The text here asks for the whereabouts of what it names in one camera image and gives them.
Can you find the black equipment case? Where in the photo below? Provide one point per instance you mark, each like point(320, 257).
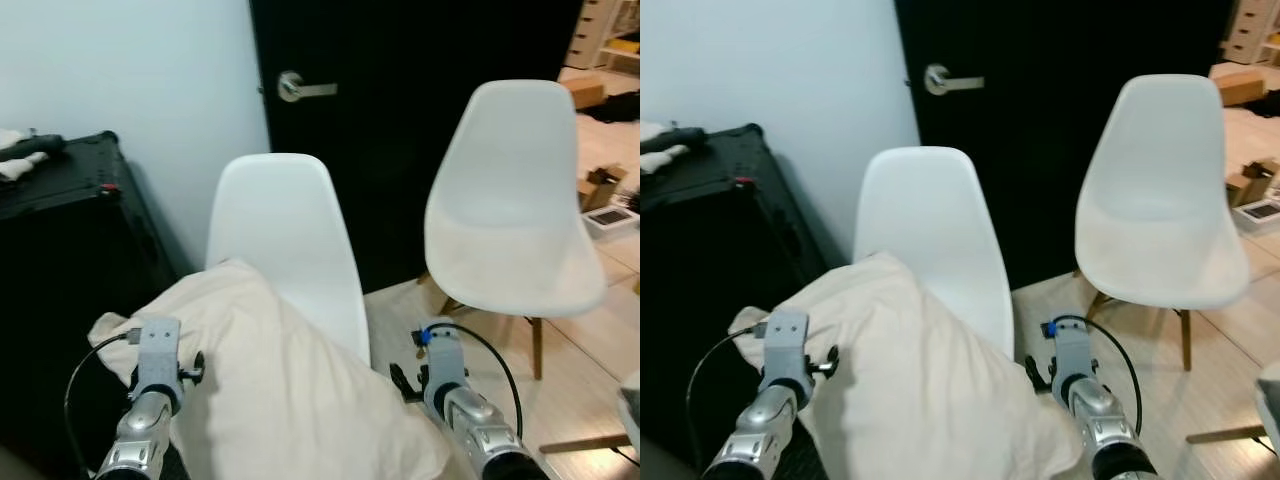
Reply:
point(700, 260)
point(60, 260)

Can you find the white cloth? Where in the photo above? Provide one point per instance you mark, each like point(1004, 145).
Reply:
point(655, 160)
point(15, 168)

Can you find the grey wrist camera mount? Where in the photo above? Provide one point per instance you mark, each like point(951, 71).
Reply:
point(1070, 350)
point(445, 360)
point(158, 350)
point(785, 340)

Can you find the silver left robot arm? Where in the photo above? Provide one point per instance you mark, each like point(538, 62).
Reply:
point(140, 440)
point(760, 440)

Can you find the wooden chair leg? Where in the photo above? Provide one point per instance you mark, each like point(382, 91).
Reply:
point(585, 443)
point(1225, 434)

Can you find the white plastic shell chair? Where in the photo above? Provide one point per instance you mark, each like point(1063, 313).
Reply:
point(930, 225)
point(285, 230)

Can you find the white drawer unit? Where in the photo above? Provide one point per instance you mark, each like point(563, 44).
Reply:
point(1245, 30)
point(588, 30)

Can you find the flat white device box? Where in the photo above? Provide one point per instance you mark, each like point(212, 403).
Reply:
point(1262, 213)
point(610, 218)

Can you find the black bag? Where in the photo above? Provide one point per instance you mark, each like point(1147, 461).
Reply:
point(615, 108)

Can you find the closed cardboard box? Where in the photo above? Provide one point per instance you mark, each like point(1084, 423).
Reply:
point(585, 93)
point(1238, 87)

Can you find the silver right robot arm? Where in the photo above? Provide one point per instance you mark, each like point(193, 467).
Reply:
point(480, 430)
point(1110, 430)

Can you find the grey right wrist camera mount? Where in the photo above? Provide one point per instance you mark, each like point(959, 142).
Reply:
point(445, 360)
point(1070, 350)

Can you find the cream pillow with colourful print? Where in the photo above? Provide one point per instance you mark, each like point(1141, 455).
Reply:
point(920, 400)
point(280, 400)

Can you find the black door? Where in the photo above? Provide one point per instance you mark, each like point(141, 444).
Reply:
point(400, 60)
point(1050, 60)

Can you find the white chair with wooden legs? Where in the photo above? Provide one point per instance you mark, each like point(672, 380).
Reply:
point(1160, 190)
point(510, 200)

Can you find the yellow item on shelf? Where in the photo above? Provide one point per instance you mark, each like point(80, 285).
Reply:
point(626, 45)

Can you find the black handheld tool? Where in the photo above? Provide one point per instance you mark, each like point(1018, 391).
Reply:
point(35, 147)
point(675, 140)

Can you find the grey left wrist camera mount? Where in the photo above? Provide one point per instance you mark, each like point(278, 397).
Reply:
point(158, 350)
point(785, 340)

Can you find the small open brown box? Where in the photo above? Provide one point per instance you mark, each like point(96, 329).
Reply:
point(600, 190)
point(1250, 185)

